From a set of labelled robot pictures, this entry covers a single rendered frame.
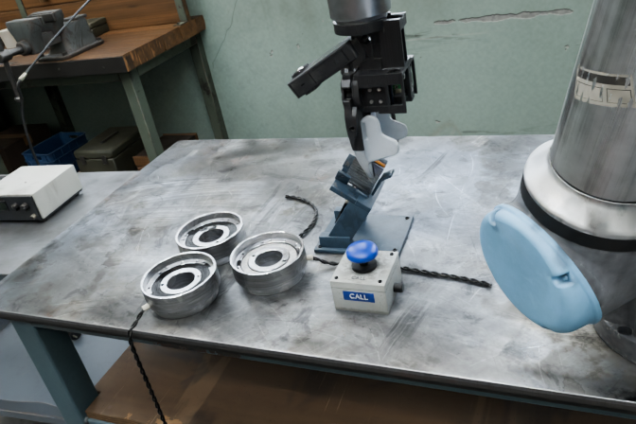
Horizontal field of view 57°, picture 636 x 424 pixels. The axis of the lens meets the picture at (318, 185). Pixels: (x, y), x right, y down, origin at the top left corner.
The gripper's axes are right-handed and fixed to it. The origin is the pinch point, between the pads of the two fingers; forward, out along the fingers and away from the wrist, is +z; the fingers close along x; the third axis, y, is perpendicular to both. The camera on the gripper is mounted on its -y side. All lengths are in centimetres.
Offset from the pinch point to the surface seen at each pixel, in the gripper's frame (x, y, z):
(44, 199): 20, -88, 19
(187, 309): -21.1, -20.4, 10.4
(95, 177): 40, -92, 24
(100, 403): -18, -49, 37
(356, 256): -14.9, 1.9, 4.9
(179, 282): -15.7, -25.2, 10.7
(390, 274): -14.1, 5.5, 8.1
